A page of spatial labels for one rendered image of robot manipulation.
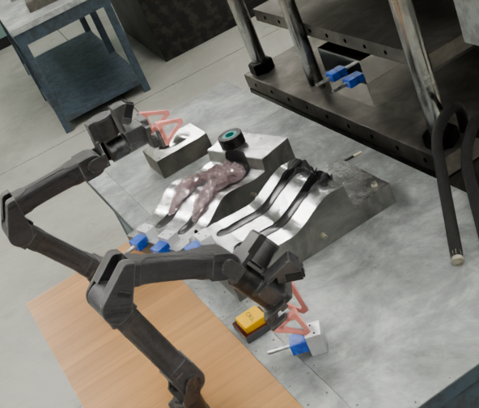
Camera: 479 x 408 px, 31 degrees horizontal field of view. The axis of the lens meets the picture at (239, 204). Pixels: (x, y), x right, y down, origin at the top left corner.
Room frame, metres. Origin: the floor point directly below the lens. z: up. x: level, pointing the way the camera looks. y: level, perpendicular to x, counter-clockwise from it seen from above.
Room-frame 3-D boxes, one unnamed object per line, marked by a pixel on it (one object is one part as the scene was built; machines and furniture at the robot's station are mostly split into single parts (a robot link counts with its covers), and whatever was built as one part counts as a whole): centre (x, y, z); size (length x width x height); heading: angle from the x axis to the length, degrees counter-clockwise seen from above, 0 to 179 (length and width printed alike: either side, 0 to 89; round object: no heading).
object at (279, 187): (2.03, -0.09, 0.92); 0.35 x 0.16 x 0.09; 105
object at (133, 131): (2.14, 0.17, 1.25); 0.07 x 0.06 x 0.11; 16
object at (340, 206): (2.02, -0.11, 0.87); 0.50 x 0.26 x 0.14; 105
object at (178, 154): (2.79, 0.12, 0.83); 0.20 x 0.15 x 0.07; 105
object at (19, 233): (2.07, 0.43, 1.17); 0.30 x 0.09 x 0.12; 106
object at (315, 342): (1.55, 0.01, 0.83); 0.13 x 0.05 x 0.05; 78
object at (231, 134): (2.49, -0.06, 0.93); 0.08 x 0.08 x 0.04
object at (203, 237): (2.01, 0.17, 0.89); 0.13 x 0.05 x 0.05; 105
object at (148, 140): (2.14, 0.17, 1.20); 0.10 x 0.07 x 0.07; 16
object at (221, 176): (2.34, 0.07, 0.90); 0.26 x 0.18 x 0.08; 122
